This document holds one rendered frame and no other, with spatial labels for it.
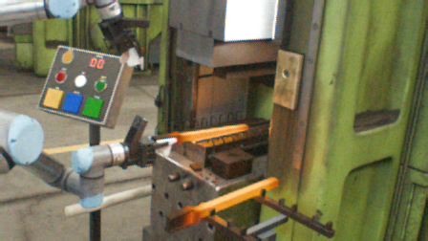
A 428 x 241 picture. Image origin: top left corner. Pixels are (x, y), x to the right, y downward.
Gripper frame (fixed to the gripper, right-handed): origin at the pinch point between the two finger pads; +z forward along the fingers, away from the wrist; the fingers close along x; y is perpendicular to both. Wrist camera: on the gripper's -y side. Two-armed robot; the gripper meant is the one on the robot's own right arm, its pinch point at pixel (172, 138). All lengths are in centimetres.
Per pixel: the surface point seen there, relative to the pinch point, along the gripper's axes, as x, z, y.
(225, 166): 18.7, 8.9, 5.5
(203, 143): 4.6, 10.1, 2.4
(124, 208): -128, 60, 99
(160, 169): -9.8, 3.1, 16.2
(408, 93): 48, 62, -22
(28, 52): -486, 134, 70
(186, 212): 39.2, -22.5, 4.6
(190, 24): -4.7, 8.0, -37.6
